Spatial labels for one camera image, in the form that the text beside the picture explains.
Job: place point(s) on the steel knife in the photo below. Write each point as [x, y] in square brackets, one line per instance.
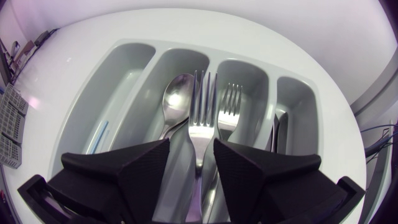
[277, 130]

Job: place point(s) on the steel spoon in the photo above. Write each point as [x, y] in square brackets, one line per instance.
[175, 99]
[179, 126]

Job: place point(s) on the black power brick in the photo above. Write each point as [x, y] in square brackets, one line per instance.
[42, 37]

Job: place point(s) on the steel fork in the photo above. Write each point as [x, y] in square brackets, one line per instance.
[201, 133]
[230, 119]

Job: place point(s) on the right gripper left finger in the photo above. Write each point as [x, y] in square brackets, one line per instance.
[124, 180]

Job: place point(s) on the grey cutlery basket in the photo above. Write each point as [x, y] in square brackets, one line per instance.
[11, 124]

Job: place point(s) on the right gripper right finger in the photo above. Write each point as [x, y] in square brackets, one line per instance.
[267, 183]

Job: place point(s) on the grey cutlery tray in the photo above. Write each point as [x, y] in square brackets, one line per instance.
[130, 81]

